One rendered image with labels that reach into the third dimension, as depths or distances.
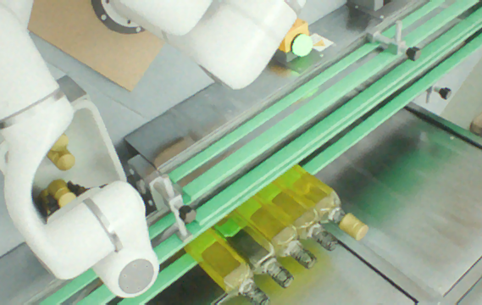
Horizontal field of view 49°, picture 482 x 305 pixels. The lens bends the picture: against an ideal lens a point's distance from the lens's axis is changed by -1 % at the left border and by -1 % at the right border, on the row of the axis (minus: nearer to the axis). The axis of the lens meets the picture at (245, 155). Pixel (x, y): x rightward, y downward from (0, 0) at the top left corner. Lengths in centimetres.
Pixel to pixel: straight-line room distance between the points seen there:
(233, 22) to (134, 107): 42
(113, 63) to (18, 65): 35
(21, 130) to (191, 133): 46
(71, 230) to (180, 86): 51
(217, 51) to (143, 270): 30
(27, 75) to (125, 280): 28
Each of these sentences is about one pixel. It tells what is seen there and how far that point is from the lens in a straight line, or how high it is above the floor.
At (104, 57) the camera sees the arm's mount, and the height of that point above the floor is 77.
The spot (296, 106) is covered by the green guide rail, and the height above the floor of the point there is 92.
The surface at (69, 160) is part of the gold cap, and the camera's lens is 96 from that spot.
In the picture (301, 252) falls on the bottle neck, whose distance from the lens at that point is 99.
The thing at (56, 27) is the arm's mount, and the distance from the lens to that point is 89.
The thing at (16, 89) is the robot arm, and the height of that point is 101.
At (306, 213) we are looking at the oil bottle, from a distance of 103.
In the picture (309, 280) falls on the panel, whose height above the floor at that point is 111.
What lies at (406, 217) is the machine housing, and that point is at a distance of 127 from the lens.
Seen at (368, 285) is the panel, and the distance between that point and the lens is 112.
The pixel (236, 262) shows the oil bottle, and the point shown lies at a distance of 97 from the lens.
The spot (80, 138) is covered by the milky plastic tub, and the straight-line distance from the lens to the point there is 100.
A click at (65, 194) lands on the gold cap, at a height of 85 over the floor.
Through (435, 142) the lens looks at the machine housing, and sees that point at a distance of 144.
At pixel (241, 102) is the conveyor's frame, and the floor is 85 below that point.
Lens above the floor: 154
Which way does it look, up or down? 36 degrees down
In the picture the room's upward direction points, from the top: 127 degrees clockwise
